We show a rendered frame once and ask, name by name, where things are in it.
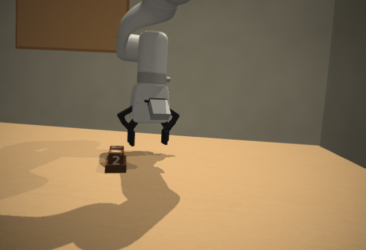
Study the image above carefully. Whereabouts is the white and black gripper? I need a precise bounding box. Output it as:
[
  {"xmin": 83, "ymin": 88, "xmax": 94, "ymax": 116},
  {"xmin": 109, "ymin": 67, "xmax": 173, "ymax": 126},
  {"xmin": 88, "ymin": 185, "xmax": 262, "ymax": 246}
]
[{"xmin": 117, "ymin": 83, "xmax": 180, "ymax": 146}]

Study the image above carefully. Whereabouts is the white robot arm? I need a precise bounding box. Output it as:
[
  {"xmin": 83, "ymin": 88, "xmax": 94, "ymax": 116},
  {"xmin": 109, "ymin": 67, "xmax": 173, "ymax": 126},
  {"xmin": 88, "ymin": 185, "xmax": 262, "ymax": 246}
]
[{"xmin": 116, "ymin": 0, "xmax": 190, "ymax": 120}]

